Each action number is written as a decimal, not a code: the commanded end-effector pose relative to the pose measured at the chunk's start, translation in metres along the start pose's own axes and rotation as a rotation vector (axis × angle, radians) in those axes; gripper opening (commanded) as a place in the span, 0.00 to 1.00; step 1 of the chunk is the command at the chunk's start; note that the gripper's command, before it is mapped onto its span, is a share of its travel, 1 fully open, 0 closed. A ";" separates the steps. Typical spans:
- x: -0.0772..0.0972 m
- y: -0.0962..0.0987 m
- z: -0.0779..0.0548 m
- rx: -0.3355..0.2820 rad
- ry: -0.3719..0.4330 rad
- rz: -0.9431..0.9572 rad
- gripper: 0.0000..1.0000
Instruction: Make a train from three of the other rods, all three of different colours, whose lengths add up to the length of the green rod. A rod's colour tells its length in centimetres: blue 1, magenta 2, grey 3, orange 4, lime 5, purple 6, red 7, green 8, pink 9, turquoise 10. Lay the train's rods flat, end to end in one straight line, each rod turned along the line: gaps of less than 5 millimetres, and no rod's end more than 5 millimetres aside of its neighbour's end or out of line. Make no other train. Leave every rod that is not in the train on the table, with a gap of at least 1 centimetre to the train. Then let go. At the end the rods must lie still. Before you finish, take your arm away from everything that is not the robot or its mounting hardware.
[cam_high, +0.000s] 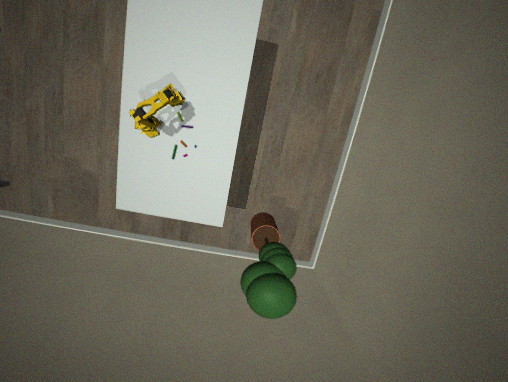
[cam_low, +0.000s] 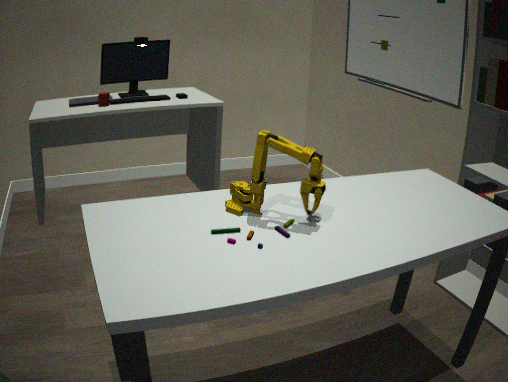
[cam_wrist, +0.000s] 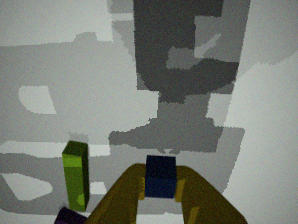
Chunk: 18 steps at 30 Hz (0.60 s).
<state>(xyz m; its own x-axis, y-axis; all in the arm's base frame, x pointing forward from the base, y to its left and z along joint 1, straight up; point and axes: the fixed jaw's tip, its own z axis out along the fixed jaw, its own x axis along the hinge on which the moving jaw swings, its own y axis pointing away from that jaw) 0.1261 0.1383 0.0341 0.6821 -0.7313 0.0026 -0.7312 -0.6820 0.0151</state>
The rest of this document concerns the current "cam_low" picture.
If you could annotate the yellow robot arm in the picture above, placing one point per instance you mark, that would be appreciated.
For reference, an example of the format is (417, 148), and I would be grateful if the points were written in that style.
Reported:
(241, 190)

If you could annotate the lime green rod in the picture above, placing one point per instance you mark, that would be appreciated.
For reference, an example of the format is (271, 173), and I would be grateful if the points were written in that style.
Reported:
(288, 223)

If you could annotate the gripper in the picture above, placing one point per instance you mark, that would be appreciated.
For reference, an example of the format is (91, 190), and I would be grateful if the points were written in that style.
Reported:
(310, 186)

